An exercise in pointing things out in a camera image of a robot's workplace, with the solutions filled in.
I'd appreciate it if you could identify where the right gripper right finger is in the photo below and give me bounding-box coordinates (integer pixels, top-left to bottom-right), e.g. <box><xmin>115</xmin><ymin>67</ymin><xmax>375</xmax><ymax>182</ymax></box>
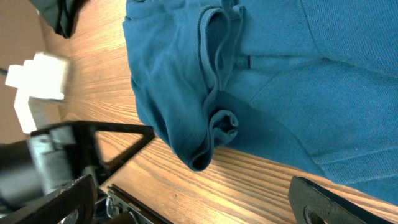
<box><xmin>288</xmin><ymin>176</ymin><xmax>391</xmax><ymax>224</ymax></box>

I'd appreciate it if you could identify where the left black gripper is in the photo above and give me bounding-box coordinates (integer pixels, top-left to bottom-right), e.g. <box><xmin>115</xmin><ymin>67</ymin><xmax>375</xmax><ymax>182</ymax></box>
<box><xmin>28</xmin><ymin>121</ymin><xmax>155</xmax><ymax>195</ymax></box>

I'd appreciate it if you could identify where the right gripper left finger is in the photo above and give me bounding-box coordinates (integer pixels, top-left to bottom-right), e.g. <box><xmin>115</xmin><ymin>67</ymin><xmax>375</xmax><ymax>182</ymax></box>
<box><xmin>1</xmin><ymin>175</ymin><xmax>97</xmax><ymax>224</ymax></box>

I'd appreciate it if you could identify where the blue polo shirt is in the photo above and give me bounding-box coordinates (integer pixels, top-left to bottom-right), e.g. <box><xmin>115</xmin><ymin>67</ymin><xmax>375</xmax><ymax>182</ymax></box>
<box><xmin>123</xmin><ymin>0</ymin><xmax>397</xmax><ymax>203</ymax></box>

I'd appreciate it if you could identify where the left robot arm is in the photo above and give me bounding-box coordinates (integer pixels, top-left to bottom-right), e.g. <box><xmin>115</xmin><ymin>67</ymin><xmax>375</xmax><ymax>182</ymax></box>
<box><xmin>1</xmin><ymin>121</ymin><xmax>155</xmax><ymax>213</ymax></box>

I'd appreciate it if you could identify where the black folded polo shirt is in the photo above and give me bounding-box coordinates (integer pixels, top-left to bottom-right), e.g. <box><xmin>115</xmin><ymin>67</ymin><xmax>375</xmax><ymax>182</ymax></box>
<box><xmin>29</xmin><ymin>0</ymin><xmax>85</xmax><ymax>39</ymax></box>

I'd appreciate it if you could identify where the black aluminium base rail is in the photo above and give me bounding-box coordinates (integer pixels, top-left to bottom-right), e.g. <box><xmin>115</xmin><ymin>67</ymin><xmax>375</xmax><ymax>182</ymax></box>
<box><xmin>93</xmin><ymin>184</ymin><xmax>172</xmax><ymax>224</ymax></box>

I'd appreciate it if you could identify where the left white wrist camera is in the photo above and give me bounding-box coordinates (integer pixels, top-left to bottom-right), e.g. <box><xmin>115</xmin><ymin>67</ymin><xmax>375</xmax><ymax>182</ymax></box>
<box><xmin>5</xmin><ymin>52</ymin><xmax>72</xmax><ymax>134</ymax></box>

